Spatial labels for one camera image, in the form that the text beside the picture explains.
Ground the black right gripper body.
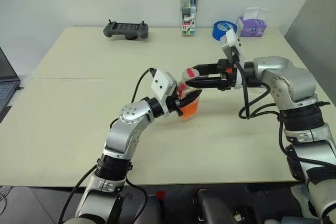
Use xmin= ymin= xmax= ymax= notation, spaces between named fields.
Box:
xmin=216 ymin=58 xmax=237 ymax=92

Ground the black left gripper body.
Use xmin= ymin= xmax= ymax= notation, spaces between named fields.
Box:
xmin=167 ymin=94 xmax=182 ymax=114

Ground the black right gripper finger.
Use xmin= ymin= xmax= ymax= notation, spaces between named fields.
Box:
xmin=187 ymin=74 xmax=224 ymax=89
xmin=191 ymin=62 xmax=219 ymax=77

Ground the clear glass with orange drink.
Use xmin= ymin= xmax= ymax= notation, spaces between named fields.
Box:
xmin=180 ymin=91 xmax=202 ymax=122

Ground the clear bottle with red label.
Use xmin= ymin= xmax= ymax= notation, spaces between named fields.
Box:
xmin=176 ymin=67 xmax=202 ymax=100

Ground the blue tape roll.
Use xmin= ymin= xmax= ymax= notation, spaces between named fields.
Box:
xmin=212 ymin=19 xmax=238 ymax=42

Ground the marker pen pack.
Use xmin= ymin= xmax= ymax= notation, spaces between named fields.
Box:
xmin=180 ymin=0 xmax=199 ymax=37

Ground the purple tissue box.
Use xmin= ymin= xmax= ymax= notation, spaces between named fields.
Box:
xmin=236 ymin=6 xmax=269 ymax=38

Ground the grey handheld game controller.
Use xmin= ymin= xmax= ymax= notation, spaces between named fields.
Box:
xmin=102 ymin=19 xmax=150 ymax=41

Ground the black rounded shape under table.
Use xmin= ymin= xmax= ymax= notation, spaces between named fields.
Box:
xmin=193 ymin=187 xmax=238 ymax=224

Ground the dark grey laptop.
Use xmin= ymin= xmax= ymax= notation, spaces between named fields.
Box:
xmin=0 ymin=46 xmax=22 ymax=124

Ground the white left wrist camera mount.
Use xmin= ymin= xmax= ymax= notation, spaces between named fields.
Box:
xmin=151 ymin=69 xmax=177 ymax=118

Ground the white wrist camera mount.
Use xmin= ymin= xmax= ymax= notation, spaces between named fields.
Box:
xmin=151 ymin=69 xmax=177 ymax=118
xmin=219 ymin=28 xmax=247 ymax=90

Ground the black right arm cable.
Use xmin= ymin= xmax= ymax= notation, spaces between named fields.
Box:
xmin=233 ymin=59 xmax=336 ymax=183

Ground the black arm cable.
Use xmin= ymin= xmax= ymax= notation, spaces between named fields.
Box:
xmin=130 ymin=67 xmax=158 ymax=103
xmin=233 ymin=59 xmax=336 ymax=183

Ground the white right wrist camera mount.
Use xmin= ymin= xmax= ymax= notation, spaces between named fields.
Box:
xmin=219 ymin=28 xmax=247 ymax=90

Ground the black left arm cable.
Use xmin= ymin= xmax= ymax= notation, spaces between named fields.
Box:
xmin=130 ymin=67 xmax=158 ymax=103

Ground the black left shoulder cable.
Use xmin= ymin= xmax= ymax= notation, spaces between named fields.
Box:
xmin=58 ymin=165 xmax=148 ymax=222

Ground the thin white cable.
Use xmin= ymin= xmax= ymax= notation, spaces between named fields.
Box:
xmin=0 ymin=185 xmax=13 ymax=209

